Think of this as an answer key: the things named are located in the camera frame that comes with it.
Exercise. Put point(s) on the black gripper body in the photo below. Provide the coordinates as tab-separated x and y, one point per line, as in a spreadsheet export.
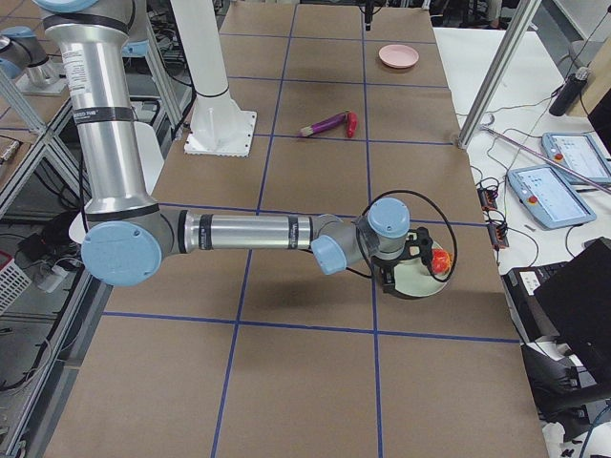
368	15
385	262

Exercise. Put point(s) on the red orange peach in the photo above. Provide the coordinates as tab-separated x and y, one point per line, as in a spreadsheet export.
442	262

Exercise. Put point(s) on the red chili pepper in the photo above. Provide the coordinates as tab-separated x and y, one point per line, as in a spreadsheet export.
351	124

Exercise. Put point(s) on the purple eggplant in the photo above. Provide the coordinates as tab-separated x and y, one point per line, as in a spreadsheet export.
324	125

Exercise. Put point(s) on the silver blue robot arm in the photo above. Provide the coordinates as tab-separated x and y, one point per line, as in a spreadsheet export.
129	236

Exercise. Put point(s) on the green plate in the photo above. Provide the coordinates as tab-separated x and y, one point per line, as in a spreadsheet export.
415	281

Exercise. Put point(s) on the pink plate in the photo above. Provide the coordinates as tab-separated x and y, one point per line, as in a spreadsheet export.
398	56

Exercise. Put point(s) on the reacher grabber stick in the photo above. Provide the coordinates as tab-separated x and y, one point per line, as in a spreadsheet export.
571	176

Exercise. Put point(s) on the near teach pendant tablet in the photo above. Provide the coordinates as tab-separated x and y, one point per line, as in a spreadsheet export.
549	197

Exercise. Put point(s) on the teach pendant tablet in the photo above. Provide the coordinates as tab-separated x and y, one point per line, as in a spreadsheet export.
579	153
549	197

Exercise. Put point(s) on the black computer case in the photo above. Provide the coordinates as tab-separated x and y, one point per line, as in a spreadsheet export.
569	301

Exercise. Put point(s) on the black water bottle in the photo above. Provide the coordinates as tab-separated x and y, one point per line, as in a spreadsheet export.
570	91

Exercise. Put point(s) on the far teach pendant tablet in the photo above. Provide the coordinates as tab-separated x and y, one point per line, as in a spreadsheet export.
579	153

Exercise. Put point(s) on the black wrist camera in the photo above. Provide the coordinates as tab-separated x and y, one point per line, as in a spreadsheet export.
419	245

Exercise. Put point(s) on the aluminium frame post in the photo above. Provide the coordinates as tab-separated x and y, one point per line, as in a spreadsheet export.
512	37

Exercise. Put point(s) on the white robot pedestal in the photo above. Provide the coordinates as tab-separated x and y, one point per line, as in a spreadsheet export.
218	126

